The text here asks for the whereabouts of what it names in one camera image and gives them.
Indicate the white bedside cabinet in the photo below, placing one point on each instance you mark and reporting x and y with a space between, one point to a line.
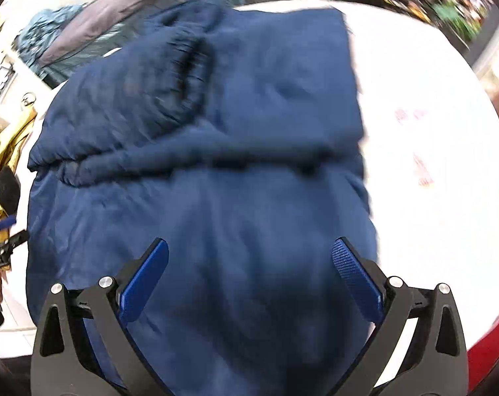
24 89

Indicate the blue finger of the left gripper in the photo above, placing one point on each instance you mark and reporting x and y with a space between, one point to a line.
7 222

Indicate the navy blue puffer jacket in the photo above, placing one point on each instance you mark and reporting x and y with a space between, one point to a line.
235 137

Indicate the small digital display device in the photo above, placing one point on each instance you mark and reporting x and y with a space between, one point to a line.
0 80

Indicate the blue crumpled cloth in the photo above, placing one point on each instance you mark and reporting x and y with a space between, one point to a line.
43 29

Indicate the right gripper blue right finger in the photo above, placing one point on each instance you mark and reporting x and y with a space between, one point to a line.
367 294

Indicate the pink polka dot bed sheet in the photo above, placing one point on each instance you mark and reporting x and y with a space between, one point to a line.
430 151

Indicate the gold satin jacket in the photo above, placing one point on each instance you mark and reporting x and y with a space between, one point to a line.
12 139

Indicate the grey blue duvet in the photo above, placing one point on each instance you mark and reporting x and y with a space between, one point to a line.
99 28

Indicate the red suitcase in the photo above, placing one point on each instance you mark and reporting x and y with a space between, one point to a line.
483 355

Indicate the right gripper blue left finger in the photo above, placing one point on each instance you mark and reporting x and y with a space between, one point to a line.
137 280

